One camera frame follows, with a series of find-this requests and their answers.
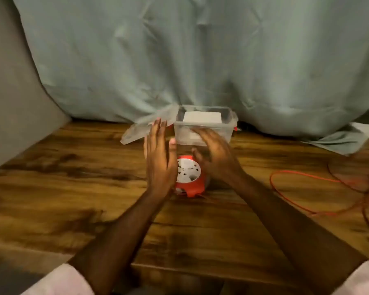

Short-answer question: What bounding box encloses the person's left hand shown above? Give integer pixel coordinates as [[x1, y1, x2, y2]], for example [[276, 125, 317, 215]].
[[143, 118, 178, 197]]

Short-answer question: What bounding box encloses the person's right hand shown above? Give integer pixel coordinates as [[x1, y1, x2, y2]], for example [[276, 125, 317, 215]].
[[191, 127, 247, 185]]

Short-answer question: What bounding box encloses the clear plastic storage container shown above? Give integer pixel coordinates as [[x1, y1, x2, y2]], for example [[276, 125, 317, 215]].
[[173, 105, 238, 148]]

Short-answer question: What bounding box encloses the person's left forearm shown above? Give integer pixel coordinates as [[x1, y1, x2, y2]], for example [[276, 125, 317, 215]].
[[67, 188, 173, 295]]

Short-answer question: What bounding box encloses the person's right forearm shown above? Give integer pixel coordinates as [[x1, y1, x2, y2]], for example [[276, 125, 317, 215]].
[[230, 171, 369, 295]]

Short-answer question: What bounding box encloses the clear plastic container lid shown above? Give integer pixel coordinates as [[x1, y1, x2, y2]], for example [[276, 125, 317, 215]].
[[120, 104, 180, 145]]

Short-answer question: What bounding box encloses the white rectangular box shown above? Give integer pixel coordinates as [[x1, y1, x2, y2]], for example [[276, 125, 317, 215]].
[[183, 111, 223, 124]]

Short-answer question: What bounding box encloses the light blue fabric curtain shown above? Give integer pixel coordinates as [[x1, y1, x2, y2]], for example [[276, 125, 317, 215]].
[[12, 0, 369, 156]]

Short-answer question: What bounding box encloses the person's white left sleeve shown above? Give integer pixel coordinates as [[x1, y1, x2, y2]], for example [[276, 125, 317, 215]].
[[20, 263, 95, 295]]

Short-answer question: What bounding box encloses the person's white sleeve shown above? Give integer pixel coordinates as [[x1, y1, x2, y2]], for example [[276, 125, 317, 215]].
[[331, 259, 369, 295], [20, 263, 95, 295]]

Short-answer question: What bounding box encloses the person's white right sleeve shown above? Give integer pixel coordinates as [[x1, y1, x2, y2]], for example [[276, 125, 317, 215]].
[[331, 259, 369, 295]]

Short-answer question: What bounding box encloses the red extension cord reel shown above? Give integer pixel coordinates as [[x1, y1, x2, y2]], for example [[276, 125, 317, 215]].
[[173, 155, 210, 198]]

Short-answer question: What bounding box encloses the orange power cable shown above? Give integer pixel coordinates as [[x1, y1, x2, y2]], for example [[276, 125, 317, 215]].
[[269, 150, 369, 239]]

